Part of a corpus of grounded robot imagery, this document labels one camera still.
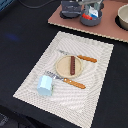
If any brown grilled sausage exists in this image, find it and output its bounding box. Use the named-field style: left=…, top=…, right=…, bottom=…
left=70, top=56, right=75, bottom=75

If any wooden handled knife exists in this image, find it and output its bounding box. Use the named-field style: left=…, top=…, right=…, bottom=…
left=58, top=50, right=97, bottom=63

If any red tomato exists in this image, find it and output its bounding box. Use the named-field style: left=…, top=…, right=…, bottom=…
left=82, top=13, right=92, bottom=20

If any beige bowl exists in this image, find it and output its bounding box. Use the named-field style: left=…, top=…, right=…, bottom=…
left=118, top=4, right=128, bottom=30

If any beige woven placemat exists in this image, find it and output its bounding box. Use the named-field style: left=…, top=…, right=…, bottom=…
left=14, top=32, right=113, bottom=128

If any wooden handled fork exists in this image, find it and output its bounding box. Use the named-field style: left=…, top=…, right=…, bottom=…
left=46, top=71, right=86, bottom=89

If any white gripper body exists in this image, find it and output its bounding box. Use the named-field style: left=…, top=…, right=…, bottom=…
left=77, top=0, right=103, bottom=10

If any large grey pot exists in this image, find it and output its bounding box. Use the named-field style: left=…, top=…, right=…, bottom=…
left=60, top=0, right=81, bottom=18

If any pink toy stove top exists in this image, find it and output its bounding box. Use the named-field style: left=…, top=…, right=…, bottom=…
left=48, top=0, right=128, bottom=43

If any round wooden plate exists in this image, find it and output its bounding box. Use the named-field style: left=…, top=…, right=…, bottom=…
left=55, top=55, right=83, bottom=78

